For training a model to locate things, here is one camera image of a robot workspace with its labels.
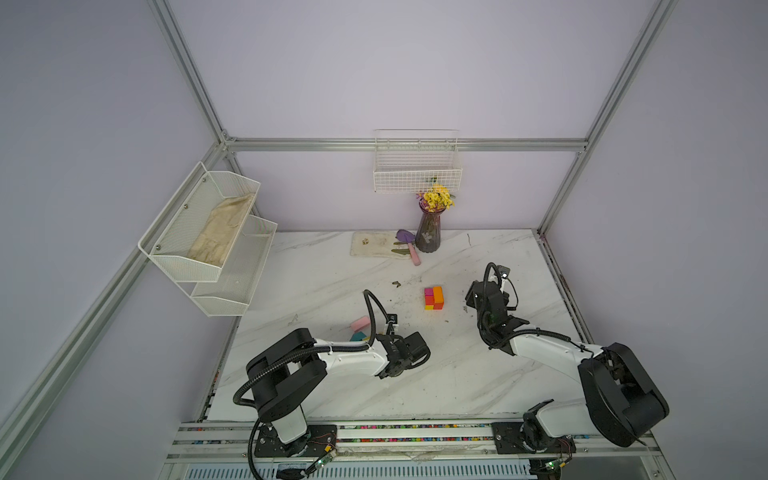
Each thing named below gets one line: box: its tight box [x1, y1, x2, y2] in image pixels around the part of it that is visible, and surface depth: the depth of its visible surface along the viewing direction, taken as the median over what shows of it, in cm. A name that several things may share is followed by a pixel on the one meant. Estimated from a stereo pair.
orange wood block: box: [433, 286, 444, 303], surface depth 100 cm
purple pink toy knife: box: [395, 229, 421, 266], surface depth 117 cm
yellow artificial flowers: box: [416, 184, 456, 213], surface depth 100 cm
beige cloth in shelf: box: [187, 193, 256, 267], surface depth 80 cm
